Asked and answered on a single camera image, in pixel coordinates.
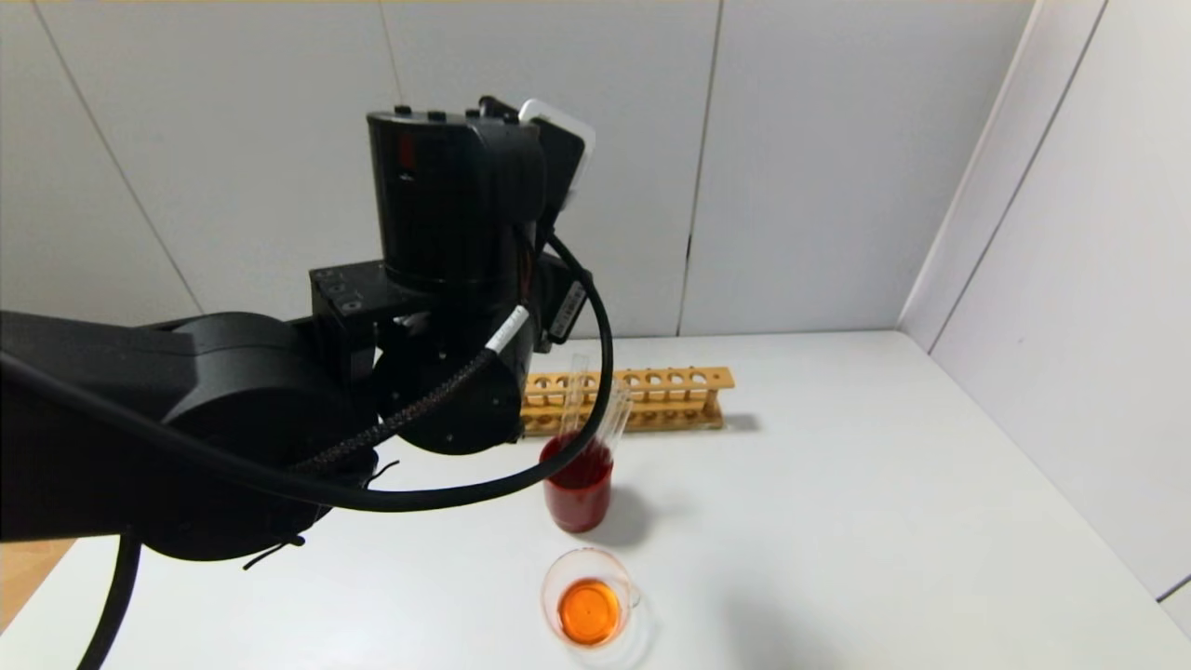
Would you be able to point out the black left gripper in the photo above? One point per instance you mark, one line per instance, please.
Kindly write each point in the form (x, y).
(569, 310)

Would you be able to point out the test tube with yellow pigment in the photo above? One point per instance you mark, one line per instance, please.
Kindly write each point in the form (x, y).
(575, 395)

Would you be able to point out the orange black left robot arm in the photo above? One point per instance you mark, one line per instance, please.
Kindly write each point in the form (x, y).
(447, 214)

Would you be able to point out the wooden test tube rack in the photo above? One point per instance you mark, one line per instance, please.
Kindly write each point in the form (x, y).
(670, 381)

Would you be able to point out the red plastic cup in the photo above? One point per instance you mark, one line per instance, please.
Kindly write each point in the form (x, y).
(579, 502)

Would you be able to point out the clear glass beaker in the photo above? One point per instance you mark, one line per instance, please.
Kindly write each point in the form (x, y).
(595, 609)

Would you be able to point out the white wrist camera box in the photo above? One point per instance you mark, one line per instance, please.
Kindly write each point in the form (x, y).
(563, 154)

